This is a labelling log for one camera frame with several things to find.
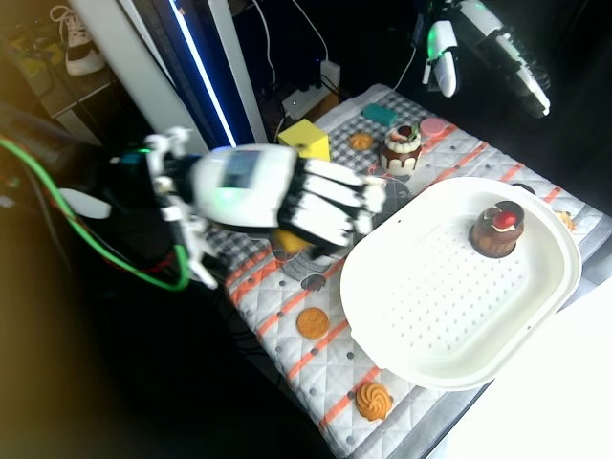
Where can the grey quilt with bear print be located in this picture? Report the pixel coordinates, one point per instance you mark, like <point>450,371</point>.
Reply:
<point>334,373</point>

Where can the small flower-shaped cookie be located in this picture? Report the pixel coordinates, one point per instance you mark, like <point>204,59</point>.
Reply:
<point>361,141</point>

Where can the white column with blue light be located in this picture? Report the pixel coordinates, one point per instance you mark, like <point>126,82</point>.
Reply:
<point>119,57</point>

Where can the cream topped chocolate cupcake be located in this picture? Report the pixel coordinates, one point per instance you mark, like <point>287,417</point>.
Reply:
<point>400,160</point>

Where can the brown chocolate cake with cherry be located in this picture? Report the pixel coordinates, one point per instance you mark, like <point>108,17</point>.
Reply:
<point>495,239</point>

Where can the toy ice cream cone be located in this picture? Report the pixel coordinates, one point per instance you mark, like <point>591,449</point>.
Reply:
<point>289,241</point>

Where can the teal block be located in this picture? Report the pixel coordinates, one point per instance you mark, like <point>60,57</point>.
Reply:
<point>380,115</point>

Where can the ragged-edged cookie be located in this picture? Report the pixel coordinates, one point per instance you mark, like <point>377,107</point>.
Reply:
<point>566,221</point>

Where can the pink round disc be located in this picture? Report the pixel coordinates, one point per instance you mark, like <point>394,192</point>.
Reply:
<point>434,126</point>

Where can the swirl cookie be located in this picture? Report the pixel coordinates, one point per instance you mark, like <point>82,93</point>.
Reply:
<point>373,400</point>

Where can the yellow block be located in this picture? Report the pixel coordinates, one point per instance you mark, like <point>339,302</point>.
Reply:
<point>306,136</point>

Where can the flat round cookie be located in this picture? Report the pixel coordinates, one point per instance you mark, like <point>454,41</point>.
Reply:
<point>313,323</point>

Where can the white sneaker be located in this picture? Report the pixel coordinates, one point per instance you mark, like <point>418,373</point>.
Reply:
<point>79,48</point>

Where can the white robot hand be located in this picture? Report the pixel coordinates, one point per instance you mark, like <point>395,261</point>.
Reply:
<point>444,57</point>
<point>248,191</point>

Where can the white power strip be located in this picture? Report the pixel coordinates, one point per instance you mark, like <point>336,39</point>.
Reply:
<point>303,102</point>

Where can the grey shelf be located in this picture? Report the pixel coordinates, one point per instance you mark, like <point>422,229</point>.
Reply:
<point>81,102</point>

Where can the white perforated oval tray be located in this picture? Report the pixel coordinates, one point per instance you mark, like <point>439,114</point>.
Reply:
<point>454,311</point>

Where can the white plug adapter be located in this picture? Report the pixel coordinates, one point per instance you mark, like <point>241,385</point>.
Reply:
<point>330,72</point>

